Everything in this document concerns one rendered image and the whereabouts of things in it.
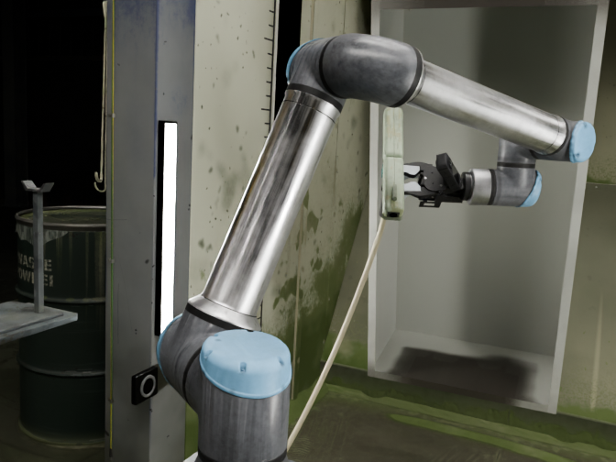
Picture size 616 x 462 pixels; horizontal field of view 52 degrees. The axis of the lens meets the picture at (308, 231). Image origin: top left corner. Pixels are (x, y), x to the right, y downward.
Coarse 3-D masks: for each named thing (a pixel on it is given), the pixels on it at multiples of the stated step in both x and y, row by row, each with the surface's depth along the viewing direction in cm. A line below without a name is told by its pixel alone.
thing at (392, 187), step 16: (384, 112) 158; (400, 112) 158; (384, 128) 156; (400, 128) 155; (384, 144) 153; (400, 144) 152; (384, 160) 151; (400, 160) 150; (384, 176) 148; (400, 176) 148; (384, 192) 146; (400, 192) 145; (384, 208) 144; (400, 208) 143
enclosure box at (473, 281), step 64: (384, 0) 172; (448, 0) 166; (512, 0) 160; (576, 0) 155; (448, 64) 205; (512, 64) 197; (576, 64) 190; (448, 128) 212; (576, 192) 169; (384, 256) 217; (448, 256) 226; (512, 256) 217; (576, 256) 174; (384, 320) 227; (448, 320) 234; (512, 320) 224; (448, 384) 208; (512, 384) 207
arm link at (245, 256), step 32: (288, 64) 125; (320, 64) 115; (288, 96) 120; (320, 96) 117; (288, 128) 117; (320, 128) 118; (288, 160) 117; (256, 192) 117; (288, 192) 117; (256, 224) 116; (288, 224) 119; (224, 256) 117; (256, 256) 116; (224, 288) 115; (256, 288) 117; (192, 320) 114; (224, 320) 113; (256, 320) 119; (160, 352) 120; (192, 352) 110
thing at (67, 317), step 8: (0, 304) 159; (8, 304) 160; (16, 304) 160; (24, 304) 161; (0, 312) 153; (8, 312) 154; (48, 320) 149; (56, 320) 149; (64, 320) 151; (72, 320) 154; (24, 328) 142; (32, 328) 143; (40, 328) 145; (48, 328) 147; (0, 336) 136; (8, 336) 137; (16, 336) 139; (24, 336) 141; (0, 344) 135
